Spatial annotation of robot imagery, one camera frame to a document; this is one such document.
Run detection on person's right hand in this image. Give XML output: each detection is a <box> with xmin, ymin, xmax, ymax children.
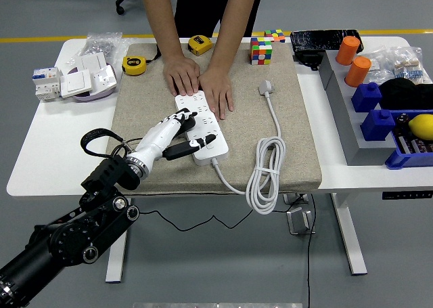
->
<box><xmin>162</xmin><ymin>54</ymin><xmax>201</xmax><ymax>97</ymax></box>

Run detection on person's left hand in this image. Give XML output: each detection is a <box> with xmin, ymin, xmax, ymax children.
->
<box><xmin>198</xmin><ymin>66</ymin><xmax>235</xmax><ymax>120</ymax></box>

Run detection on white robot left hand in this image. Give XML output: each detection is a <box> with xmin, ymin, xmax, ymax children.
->
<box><xmin>130</xmin><ymin>107</ymin><xmax>218</xmax><ymax>169</ymax></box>

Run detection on white power strip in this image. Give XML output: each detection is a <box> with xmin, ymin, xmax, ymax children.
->
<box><xmin>174</xmin><ymin>90</ymin><xmax>229</xmax><ymax>166</ymax></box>

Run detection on thin black adapter cord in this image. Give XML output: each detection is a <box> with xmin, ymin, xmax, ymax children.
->
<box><xmin>114</xmin><ymin>137</ymin><xmax>288</xmax><ymax>231</ymax></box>

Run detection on squarish yellow tape measure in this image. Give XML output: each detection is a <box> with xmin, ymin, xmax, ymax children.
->
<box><xmin>187</xmin><ymin>34</ymin><xmax>214</xmax><ymax>57</ymax></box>

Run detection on grey-brown mat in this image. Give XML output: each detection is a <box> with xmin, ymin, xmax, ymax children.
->
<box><xmin>101</xmin><ymin>42</ymin><xmax>323</xmax><ymax>197</ymax></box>

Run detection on round yellow tape measure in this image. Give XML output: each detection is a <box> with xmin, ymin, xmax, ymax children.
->
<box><xmin>122</xmin><ymin>50</ymin><xmax>160</xmax><ymax>76</ymax></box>

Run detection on large colourful puzzle cube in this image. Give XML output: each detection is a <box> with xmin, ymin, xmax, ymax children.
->
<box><xmin>250</xmin><ymin>37</ymin><xmax>273</xmax><ymax>66</ymax></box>

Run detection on person's torso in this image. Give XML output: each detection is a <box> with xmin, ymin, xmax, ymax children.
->
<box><xmin>174</xmin><ymin>0</ymin><xmax>267</xmax><ymax>38</ymax></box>

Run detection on small colourful puzzle cube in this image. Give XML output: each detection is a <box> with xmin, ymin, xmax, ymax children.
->
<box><xmin>263</xmin><ymin>29</ymin><xmax>286</xmax><ymax>44</ymax></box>

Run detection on purple bowl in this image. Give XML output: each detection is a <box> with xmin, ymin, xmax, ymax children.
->
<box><xmin>67</xmin><ymin>64</ymin><xmax>118</xmax><ymax>103</ymax></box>

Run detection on clear bag of metal screws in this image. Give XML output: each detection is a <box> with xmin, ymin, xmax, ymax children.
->
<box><xmin>76</xmin><ymin>32</ymin><xmax>123</xmax><ymax>60</ymax></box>

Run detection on small black device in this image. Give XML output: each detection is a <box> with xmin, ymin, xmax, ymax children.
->
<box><xmin>292</xmin><ymin>50</ymin><xmax>322</xmax><ymax>71</ymax></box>

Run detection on black cracked flat device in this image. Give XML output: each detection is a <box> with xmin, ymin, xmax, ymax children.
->
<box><xmin>290</xmin><ymin>29</ymin><xmax>365</xmax><ymax>53</ymax></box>

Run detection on white circuit breaker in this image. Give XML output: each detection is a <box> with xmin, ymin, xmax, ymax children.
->
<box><xmin>32</xmin><ymin>66</ymin><xmax>64</xmax><ymax>102</ymax></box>

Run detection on grey stepped stand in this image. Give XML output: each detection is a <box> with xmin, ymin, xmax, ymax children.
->
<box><xmin>317</xmin><ymin>49</ymin><xmax>407</xmax><ymax>167</ymax></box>

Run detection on orange cylinder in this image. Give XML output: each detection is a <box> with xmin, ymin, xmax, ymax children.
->
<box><xmin>344</xmin><ymin>56</ymin><xmax>372</xmax><ymax>88</ymax></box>
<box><xmin>335</xmin><ymin>35</ymin><xmax>361</xmax><ymax>66</ymax></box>

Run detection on blue block with knob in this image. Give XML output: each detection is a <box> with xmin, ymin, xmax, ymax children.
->
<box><xmin>359</xmin><ymin>108</ymin><xmax>397</xmax><ymax>142</ymax></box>
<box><xmin>350</xmin><ymin>81</ymin><xmax>384</xmax><ymax>113</ymax></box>

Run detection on white table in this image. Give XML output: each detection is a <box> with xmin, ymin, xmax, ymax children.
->
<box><xmin>5</xmin><ymin>36</ymin><xmax>433</xmax><ymax>284</ymax></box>

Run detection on clear bag of white parts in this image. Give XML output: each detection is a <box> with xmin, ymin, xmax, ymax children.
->
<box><xmin>367</xmin><ymin>49</ymin><xmax>396</xmax><ymax>82</ymax></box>

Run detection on black cloth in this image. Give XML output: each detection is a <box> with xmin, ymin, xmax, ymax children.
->
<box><xmin>378</xmin><ymin>77</ymin><xmax>433</xmax><ymax>111</ymax></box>

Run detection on clear bag of blue-white parts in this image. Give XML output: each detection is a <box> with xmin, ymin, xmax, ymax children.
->
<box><xmin>388</xmin><ymin>45</ymin><xmax>426</xmax><ymax>85</ymax></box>

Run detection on blue plastic bin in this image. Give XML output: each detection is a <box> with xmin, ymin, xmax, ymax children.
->
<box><xmin>384</xmin><ymin>109</ymin><xmax>433</xmax><ymax>170</ymax></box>

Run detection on yellow lemon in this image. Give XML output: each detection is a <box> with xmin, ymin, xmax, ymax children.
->
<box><xmin>407</xmin><ymin>113</ymin><xmax>433</xmax><ymax>141</ymax></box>

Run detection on black table control panel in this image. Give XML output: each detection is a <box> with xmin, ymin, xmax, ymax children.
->
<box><xmin>382</xmin><ymin>191</ymin><xmax>433</xmax><ymax>201</ymax></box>

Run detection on white power cord with plug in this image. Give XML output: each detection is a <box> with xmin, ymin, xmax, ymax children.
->
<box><xmin>211</xmin><ymin>79</ymin><xmax>287</xmax><ymax>215</ymax></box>

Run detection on white wall socket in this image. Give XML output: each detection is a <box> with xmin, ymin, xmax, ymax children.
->
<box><xmin>89</xmin><ymin>65</ymin><xmax>118</xmax><ymax>91</ymax></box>

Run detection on white wall switch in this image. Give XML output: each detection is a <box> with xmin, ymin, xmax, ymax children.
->
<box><xmin>60</xmin><ymin>69</ymin><xmax>94</xmax><ymax>98</ymax></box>
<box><xmin>69</xmin><ymin>52</ymin><xmax>108</xmax><ymax>75</ymax></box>

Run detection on small silver metal bracket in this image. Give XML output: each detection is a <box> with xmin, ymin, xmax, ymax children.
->
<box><xmin>283</xmin><ymin>192</ymin><xmax>311</xmax><ymax>206</ymax></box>

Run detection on large silver metal bracket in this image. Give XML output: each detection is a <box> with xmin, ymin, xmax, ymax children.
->
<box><xmin>286</xmin><ymin>206</ymin><xmax>316</xmax><ymax>236</ymax></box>

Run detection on black floor cable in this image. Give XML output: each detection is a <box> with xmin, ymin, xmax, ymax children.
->
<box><xmin>306</xmin><ymin>193</ymin><xmax>317</xmax><ymax>308</ymax></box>

